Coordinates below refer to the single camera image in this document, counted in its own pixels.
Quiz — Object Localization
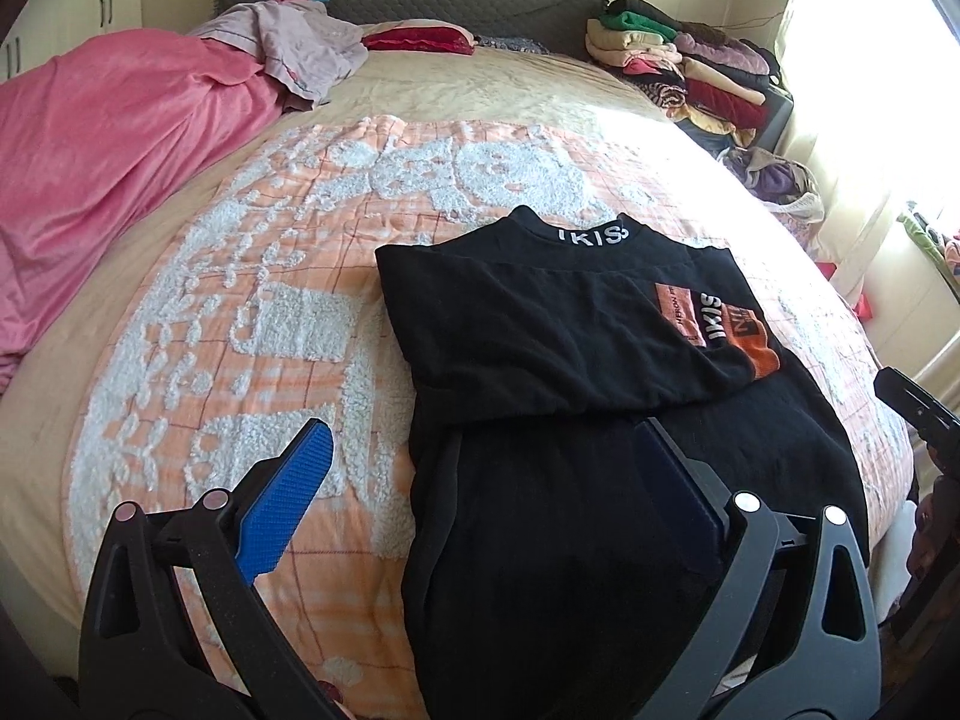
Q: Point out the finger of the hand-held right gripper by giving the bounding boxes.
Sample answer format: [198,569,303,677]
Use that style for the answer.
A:
[874,366,960,477]

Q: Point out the red plastic bag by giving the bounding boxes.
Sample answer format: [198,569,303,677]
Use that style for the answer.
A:
[814,261,875,323]

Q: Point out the orange plaid tufted blanket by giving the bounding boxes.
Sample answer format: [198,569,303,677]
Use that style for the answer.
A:
[67,116,912,720]

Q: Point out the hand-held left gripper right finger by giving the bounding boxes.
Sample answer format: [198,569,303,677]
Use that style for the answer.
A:
[619,416,882,720]

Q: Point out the laundry basket with clothes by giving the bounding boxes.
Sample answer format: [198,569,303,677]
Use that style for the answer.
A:
[720,146,826,230]

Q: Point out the grey bedside cabinet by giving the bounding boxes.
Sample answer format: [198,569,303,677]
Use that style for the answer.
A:
[750,86,796,158]

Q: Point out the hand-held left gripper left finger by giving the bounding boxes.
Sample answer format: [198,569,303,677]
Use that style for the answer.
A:
[79,418,346,720]

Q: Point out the black sweater with orange cuffs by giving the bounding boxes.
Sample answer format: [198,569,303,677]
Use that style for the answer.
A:
[373,206,871,720]

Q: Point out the stack of folded clothes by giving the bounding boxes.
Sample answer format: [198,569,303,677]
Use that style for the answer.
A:
[585,0,785,151]

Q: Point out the green window seat cushion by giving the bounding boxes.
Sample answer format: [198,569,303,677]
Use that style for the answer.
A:
[896,202,960,271]

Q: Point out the person's right hand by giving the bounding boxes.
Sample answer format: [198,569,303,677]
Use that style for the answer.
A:
[904,495,960,578]

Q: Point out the lilac pajamas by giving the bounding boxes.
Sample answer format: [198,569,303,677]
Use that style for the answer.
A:
[187,0,370,110]

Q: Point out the pink duvet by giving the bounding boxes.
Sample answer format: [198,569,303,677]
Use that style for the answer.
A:
[0,28,290,391]

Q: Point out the red pillow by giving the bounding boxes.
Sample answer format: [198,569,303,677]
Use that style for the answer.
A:
[362,24,475,57]

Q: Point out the dark patterned cloth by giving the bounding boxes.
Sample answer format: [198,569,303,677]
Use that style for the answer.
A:
[472,34,552,57]

